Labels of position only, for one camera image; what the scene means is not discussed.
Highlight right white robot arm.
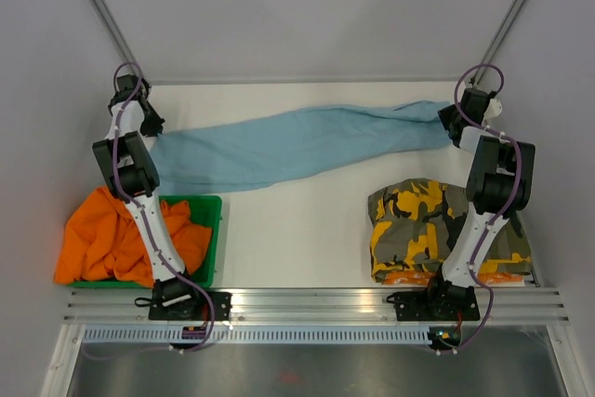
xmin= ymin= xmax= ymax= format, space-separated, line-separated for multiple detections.
xmin=423 ymin=87 xmax=536 ymax=319

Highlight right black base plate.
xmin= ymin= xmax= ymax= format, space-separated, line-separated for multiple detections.
xmin=387 ymin=290 xmax=480 ymax=322

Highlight orange patterned folded trousers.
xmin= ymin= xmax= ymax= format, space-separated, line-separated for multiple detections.
xmin=374 ymin=271 xmax=525 ymax=286

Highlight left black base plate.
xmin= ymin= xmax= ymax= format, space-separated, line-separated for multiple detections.
xmin=134 ymin=289 xmax=231 ymax=322

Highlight camouflage folded trousers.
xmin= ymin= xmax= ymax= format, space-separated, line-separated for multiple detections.
xmin=368 ymin=179 xmax=532 ymax=281

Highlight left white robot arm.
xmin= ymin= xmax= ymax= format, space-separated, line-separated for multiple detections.
xmin=92 ymin=74 xmax=203 ymax=321

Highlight slotted white cable duct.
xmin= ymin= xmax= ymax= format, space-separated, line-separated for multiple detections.
xmin=83 ymin=324 xmax=430 ymax=346

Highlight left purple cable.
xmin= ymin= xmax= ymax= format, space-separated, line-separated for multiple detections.
xmin=81 ymin=61 xmax=218 ymax=362

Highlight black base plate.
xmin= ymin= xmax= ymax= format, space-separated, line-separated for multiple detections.
xmin=387 ymin=290 xmax=480 ymax=322
xmin=134 ymin=289 xmax=231 ymax=322

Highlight light blue trousers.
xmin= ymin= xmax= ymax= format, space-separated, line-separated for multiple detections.
xmin=151 ymin=101 xmax=451 ymax=195

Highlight aluminium mounting rail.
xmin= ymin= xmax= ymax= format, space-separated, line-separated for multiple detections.
xmin=62 ymin=287 xmax=569 ymax=325

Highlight green plastic bin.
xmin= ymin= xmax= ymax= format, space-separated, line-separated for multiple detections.
xmin=67 ymin=194 xmax=224 ymax=287

